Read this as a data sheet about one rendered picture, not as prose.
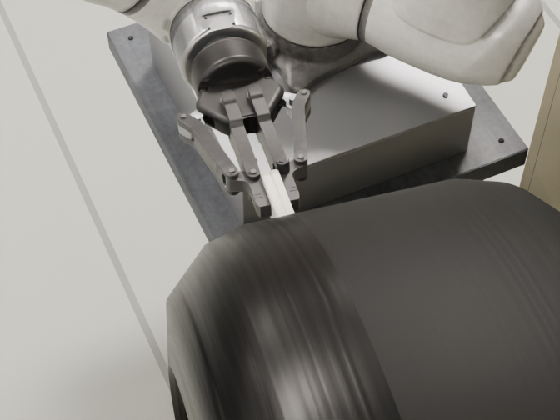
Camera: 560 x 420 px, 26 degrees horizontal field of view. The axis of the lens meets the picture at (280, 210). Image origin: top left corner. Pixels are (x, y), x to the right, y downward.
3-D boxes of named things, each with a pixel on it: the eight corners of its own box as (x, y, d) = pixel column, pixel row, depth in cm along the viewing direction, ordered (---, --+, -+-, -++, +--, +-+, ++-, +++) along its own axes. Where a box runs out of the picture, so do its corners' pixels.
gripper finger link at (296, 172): (273, 173, 108) (306, 167, 108) (287, 212, 105) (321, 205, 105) (272, 161, 107) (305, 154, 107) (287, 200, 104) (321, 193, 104)
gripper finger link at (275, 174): (271, 193, 107) (279, 192, 107) (291, 250, 103) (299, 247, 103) (269, 169, 105) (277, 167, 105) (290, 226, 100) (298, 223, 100)
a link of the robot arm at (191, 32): (255, -15, 119) (270, 20, 115) (260, 57, 125) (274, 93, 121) (164, 2, 118) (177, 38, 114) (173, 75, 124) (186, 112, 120)
